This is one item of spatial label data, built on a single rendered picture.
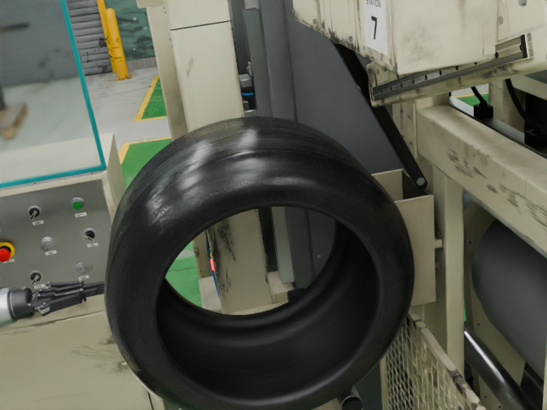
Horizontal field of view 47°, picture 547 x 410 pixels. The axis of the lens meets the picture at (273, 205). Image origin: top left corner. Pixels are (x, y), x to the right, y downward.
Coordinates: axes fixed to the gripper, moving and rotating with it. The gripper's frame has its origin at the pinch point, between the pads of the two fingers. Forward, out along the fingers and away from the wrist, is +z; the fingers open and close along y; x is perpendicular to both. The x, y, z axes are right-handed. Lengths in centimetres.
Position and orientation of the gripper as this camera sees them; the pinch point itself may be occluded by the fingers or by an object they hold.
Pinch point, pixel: (98, 288)
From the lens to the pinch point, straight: 165.4
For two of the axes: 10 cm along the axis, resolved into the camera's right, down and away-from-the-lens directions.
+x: 1.2, 9.1, 4.0
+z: 9.8, -1.8, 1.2
